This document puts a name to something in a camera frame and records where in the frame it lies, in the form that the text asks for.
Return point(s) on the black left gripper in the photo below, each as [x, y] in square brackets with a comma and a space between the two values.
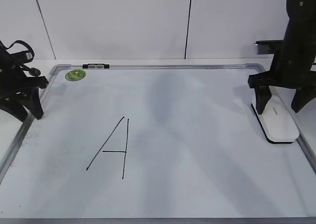
[20, 84]

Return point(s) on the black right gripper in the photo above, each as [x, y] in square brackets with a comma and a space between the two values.
[290, 68]

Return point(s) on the white whiteboard eraser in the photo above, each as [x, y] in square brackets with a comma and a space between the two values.
[276, 122]

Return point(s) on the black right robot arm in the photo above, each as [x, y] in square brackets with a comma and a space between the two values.
[301, 10]

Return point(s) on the round green sticker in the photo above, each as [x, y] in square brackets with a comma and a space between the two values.
[75, 75]

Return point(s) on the black whiteboard hanger clip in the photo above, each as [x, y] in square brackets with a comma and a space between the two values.
[95, 66]

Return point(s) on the aluminium framed whiteboard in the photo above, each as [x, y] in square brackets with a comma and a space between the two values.
[153, 144]

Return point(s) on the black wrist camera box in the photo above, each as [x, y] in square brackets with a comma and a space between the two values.
[268, 46]

